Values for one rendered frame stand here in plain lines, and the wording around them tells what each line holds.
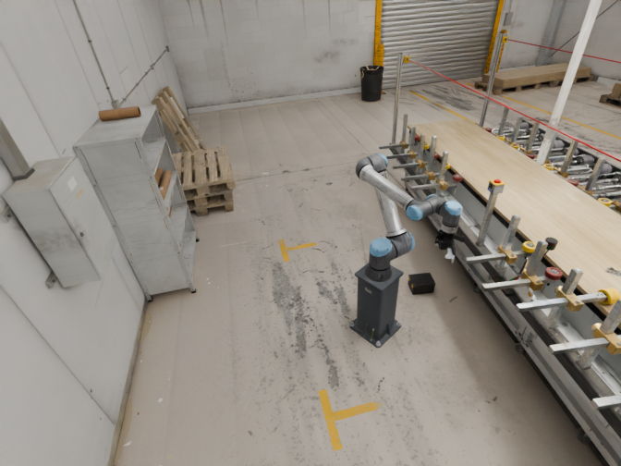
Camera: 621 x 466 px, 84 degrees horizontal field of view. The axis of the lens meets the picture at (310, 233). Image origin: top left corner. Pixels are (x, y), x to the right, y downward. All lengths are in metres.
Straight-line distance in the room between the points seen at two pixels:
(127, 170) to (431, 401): 2.71
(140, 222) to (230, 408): 1.60
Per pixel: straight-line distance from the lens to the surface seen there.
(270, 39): 9.07
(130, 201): 3.03
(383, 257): 2.40
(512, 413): 2.85
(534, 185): 3.37
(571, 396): 2.87
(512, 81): 9.78
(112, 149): 2.88
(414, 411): 2.67
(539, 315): 2.45
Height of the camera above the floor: 2.34
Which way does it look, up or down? 36 degrees down
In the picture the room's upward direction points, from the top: 5 degrees counter-clockwise
